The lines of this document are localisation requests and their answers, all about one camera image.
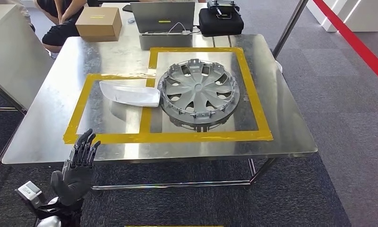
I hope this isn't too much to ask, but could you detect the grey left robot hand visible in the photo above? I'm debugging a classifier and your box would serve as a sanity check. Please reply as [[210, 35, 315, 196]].
[[50, 128, 101, 207]]

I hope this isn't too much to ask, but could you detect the white plastic shell part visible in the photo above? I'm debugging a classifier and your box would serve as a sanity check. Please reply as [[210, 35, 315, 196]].
[[99, 80, 161, 108]]

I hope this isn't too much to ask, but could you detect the yellow tape on workbench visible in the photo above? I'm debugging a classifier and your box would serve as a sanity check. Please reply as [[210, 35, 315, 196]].
[[63, 47, 274, 145]]

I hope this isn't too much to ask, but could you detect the stainless steel workbench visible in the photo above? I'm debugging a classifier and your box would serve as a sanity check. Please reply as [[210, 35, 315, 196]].
[[0, 34, 318, 191]]

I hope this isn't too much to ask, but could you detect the white side desk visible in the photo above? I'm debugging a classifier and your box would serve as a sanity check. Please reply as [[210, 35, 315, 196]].
[[0, 4, 54, 115]]

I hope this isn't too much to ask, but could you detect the seated person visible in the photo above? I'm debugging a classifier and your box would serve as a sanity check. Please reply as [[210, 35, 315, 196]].
[[33, 0, 88, 54]]

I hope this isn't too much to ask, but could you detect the closed cardboard box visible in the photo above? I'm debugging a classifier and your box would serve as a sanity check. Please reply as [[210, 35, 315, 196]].
[[75, 7, 123, 42]]

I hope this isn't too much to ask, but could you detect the grey plastic wheel cover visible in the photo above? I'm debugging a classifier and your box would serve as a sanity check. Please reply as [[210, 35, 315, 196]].
[[157, 58, 241, 132]]

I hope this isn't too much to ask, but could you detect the grey laptop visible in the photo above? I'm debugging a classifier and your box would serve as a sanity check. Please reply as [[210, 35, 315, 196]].
[[130, 1, 196, 35]]

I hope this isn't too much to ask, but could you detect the black carrying case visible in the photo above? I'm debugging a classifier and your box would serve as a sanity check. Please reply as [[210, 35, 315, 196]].
[[198, 8, 244, 37]]

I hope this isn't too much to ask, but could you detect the black remote controller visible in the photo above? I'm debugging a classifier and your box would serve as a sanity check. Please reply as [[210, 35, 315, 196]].
[[206, 0, 241, 19]]

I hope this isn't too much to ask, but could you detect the red barrier belt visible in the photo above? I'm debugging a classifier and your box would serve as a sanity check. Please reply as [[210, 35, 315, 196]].
[[312, 0, 378, 89]]

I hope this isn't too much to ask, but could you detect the white display counter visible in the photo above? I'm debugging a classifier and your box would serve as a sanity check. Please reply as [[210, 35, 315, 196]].
[[306, 0, 378, 33]]

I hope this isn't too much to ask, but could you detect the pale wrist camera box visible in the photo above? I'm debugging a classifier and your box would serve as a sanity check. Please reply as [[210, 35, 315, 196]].
[[14, 181, 43, 210]]

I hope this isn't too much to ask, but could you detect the white charger with cable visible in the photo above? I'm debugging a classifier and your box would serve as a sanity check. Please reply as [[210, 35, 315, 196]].
[[167, 22, 192, 35]]

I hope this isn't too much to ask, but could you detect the chrome stanchion post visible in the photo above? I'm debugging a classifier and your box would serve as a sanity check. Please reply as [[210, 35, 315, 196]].
[[272, 0, 309, 73]]

